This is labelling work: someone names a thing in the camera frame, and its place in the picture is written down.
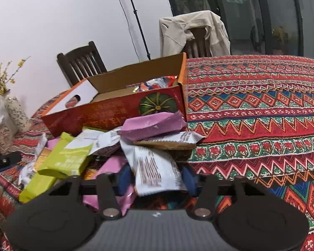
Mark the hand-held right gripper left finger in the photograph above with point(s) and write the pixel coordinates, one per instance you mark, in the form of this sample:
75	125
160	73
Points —
125	181

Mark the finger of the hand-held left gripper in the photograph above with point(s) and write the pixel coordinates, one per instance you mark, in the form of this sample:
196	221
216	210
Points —
5	160

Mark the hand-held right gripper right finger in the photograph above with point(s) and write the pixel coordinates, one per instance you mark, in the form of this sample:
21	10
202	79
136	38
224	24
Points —
189	181

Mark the pink snack packet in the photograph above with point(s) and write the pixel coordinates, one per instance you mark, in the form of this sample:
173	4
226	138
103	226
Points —
153	128
52	144
115	166

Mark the clear crinkled snack packet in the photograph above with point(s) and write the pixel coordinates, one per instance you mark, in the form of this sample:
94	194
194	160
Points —
31	168

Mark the white and green snack packet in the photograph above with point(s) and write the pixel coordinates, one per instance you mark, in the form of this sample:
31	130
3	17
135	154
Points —
91	138

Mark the red cardboard box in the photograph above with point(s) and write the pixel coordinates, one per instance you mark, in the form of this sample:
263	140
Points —
107	112

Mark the floral ceramic vase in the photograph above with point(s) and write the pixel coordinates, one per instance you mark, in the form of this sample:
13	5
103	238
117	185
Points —
17	115

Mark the yellow flower branches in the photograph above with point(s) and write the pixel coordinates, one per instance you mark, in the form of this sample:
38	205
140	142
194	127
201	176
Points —
1	75

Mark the assorted colourful snack packets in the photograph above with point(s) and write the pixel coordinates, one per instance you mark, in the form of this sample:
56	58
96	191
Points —
154	83

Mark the dark wooden chair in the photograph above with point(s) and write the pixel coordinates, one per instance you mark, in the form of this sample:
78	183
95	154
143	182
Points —
79	62
196	44

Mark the beige jacket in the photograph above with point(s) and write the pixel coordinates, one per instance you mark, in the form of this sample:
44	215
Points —
172	35

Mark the potted yellow flowers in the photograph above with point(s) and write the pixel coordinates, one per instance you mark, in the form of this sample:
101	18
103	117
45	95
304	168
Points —
280	39

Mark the black framed glass door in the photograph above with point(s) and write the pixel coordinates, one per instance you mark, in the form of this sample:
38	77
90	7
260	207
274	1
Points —
251	15

